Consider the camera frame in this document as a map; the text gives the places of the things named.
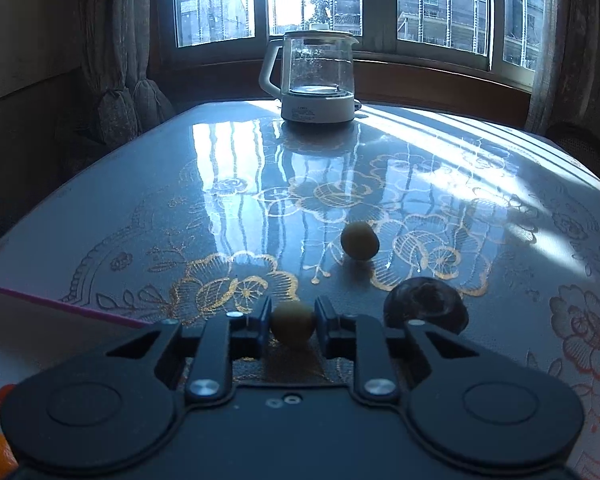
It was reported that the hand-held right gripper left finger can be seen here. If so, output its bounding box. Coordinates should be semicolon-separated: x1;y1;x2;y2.
107;295;274;405

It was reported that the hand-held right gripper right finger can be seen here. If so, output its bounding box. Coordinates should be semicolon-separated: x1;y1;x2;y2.
314;295;475;406

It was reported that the tan longan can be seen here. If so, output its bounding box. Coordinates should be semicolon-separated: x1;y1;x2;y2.
340;221;380;261
271;301;317;347

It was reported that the white box with pink rim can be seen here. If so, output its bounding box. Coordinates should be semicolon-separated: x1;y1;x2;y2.
0;281;153;461

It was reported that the dark purple fruit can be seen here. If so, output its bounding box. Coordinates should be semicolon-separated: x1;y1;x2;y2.
383;277;470;334

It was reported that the floral tablecloth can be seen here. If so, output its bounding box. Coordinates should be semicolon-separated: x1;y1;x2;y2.
0;100;600;480

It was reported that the white glass electric kettle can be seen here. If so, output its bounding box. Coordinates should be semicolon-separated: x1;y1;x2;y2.
258;24;364;124

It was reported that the grey tied curtain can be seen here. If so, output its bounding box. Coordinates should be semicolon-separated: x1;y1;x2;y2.
80;0;177;147

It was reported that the dark round-back chair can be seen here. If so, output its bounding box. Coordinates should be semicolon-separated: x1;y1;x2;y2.
545;122;600;178

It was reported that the barred window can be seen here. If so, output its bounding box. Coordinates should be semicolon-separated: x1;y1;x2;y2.
152;0;561;88

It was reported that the grey hanging curtain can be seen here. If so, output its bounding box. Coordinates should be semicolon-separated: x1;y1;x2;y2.
524;0;600;137

